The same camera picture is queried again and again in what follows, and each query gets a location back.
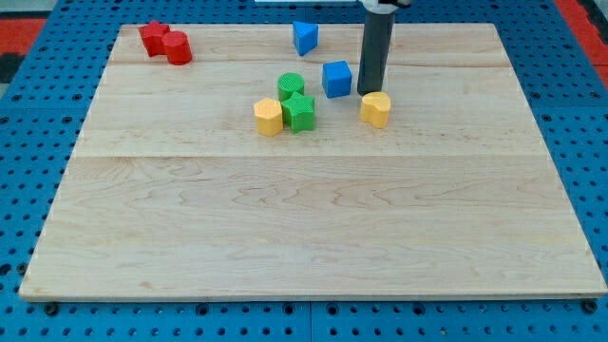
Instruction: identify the red star block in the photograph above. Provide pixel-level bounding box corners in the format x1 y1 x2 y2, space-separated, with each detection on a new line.
138 20 170 57

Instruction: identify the green cylinder block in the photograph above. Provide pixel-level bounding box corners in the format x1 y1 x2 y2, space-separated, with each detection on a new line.
276 72 305 102

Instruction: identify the yellow hexagon block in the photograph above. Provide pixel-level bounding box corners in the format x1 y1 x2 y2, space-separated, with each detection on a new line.
254 98 283 137

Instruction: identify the red cylinder block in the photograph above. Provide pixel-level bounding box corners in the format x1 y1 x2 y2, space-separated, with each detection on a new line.
161 30 192 66

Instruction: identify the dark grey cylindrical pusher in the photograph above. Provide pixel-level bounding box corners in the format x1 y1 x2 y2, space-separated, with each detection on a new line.
357 11 395 96

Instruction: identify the green star block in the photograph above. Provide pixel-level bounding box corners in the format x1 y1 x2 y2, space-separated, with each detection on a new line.
281 92 315 133

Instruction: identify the blue cube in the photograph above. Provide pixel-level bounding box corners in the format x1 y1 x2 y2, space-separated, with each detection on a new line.
322 61 352 99

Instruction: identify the yellow heart block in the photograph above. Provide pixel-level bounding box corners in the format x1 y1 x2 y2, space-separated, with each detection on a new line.
359 91 391 128

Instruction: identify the blue triangle block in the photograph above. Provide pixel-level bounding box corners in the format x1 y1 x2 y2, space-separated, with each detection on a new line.
292 21 319 57

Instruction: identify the light wooden board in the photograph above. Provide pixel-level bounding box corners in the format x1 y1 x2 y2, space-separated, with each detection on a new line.
19 24 607 302

